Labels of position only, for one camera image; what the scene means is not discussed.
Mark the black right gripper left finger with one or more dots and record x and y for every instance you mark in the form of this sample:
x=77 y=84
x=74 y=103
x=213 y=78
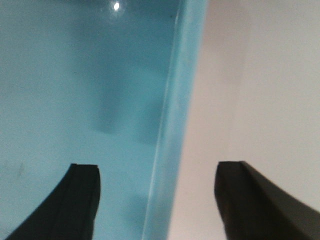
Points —
x=69 y=211

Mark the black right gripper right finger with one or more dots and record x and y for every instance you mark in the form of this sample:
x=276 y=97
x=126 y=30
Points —
x=254 y=208

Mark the light blue plastic box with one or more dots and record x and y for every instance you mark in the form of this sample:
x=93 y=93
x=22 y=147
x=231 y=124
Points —
x=96 y=82

